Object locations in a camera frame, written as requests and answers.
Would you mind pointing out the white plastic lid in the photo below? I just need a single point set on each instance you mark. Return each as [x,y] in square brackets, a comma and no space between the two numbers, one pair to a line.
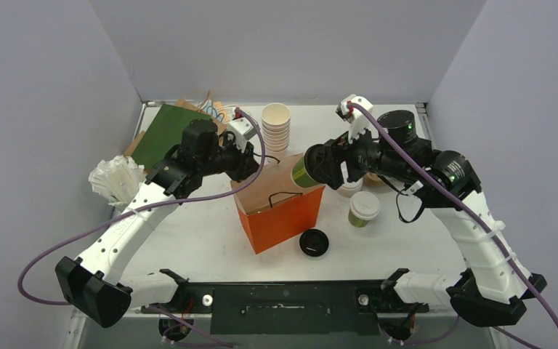
[364,206]

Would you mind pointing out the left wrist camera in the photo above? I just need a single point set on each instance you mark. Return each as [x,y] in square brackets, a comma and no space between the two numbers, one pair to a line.
[242,128]

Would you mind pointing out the brown paper bags stack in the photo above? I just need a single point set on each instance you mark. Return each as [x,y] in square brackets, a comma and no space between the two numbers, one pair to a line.
[195,100]

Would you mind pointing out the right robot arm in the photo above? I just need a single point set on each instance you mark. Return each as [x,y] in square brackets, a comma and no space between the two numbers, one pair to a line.
[494,286]

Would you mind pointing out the stack of pulp cup carriers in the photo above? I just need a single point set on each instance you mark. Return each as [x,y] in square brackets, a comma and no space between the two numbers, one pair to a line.
[373,181]

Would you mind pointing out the orange paper bag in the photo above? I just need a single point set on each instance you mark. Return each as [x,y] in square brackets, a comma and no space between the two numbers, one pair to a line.
[273,209]

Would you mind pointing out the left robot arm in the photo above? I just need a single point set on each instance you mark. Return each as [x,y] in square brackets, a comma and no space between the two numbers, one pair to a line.
[93,282]

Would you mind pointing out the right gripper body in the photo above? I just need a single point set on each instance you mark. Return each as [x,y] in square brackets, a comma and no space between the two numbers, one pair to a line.
[331,163]

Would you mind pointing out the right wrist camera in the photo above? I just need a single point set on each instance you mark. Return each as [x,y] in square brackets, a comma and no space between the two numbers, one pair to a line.
[354,117]

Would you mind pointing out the green paper bag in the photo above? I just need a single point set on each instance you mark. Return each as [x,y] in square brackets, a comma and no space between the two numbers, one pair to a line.
[164,132]

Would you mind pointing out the white wrapped straws bundle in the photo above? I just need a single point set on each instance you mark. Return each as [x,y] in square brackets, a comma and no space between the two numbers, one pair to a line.
[118,180]

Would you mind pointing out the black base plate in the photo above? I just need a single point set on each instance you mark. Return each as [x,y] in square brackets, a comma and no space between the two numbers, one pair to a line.
[292,307]

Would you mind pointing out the stack of paper cups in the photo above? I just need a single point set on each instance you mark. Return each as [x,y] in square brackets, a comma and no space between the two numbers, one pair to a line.
[276,128]

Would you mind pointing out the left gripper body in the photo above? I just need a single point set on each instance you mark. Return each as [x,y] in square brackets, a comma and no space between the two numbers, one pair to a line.
[237,160]

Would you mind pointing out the green paper cup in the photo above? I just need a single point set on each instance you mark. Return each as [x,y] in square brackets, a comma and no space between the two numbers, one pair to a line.
[300,175]
[357,221]

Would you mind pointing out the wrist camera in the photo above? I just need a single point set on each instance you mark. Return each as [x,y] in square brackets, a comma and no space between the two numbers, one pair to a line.
[242,128]
[354,117]

